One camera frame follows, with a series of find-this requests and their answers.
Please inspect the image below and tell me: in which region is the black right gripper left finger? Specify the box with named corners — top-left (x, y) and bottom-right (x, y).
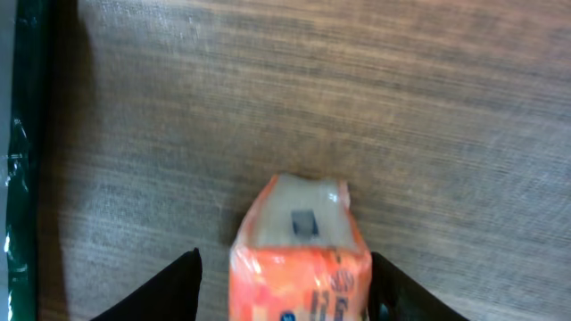
top-left (93, 248), bottom-right (203, 321)

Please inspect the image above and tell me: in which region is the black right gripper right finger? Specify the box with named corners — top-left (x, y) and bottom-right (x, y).
top-left (368, 252), bottom-right (468, 321)

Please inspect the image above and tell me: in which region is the green 3M gloves package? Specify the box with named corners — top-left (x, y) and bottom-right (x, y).
top-left (1, 0), bottom-right (52, 321)

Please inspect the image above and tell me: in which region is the orange small carton box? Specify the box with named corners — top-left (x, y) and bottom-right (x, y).
top-left (228, 174), bottom-right (372, 321)

